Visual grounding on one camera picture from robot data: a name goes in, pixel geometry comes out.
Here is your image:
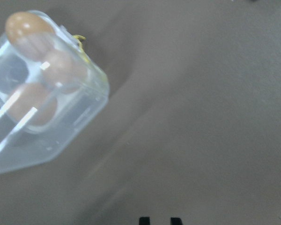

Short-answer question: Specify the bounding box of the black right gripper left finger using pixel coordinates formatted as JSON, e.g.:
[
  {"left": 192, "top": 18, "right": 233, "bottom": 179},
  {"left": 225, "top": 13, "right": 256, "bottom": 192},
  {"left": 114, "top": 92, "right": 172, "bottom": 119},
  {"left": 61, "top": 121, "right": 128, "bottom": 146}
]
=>
[{"left": 139, "top": 217, "right": 150, "bottom": 225}]

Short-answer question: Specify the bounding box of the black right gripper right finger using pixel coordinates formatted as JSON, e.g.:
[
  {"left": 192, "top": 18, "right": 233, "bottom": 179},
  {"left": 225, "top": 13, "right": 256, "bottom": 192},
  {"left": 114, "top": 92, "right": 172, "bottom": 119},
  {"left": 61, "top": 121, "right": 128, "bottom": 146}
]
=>
[{"left": 170, "top": 217, "right": 183, "bottom": 225}]

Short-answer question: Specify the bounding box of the clear plastic egg box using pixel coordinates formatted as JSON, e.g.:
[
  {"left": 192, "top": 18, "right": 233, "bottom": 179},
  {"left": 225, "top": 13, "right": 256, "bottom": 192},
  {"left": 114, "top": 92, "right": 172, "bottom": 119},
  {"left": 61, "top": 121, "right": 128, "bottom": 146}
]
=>
[{"left": 0, "top": 10, "right": 110, "bottom": 174}]

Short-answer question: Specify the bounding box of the brown egg carried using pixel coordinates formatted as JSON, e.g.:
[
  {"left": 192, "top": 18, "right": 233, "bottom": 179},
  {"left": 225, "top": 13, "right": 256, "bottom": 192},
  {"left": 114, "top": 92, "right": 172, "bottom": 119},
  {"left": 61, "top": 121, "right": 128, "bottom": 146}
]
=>
[{"left": 5, "top": 11, "right": 55, "bottom": 61}]

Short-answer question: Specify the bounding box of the brown egg near in box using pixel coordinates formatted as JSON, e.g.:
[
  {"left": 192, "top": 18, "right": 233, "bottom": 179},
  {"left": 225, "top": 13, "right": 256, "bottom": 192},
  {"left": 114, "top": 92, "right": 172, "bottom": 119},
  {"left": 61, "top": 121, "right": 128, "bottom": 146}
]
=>
[{"left": 8, "top": 82, "right": 58, "bottom": 126}]

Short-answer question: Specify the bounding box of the brown egg in box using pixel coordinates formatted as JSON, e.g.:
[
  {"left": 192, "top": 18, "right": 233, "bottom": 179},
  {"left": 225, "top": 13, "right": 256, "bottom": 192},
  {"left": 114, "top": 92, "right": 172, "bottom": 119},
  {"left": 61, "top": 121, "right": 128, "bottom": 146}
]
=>
[
  {"left": 8, "top": 82, "right": 58, "bottom": 126},
  {"left": 40, "top": 49, "right": 88, "bottom": 94}
]

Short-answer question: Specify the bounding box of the brown egg far in box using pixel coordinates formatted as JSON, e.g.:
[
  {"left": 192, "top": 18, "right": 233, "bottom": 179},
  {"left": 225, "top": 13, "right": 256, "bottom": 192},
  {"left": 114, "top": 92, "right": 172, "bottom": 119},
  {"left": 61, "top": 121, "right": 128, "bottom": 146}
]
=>
[{"left": 40, "top": 49, "right": 88, "bottom": 94}]

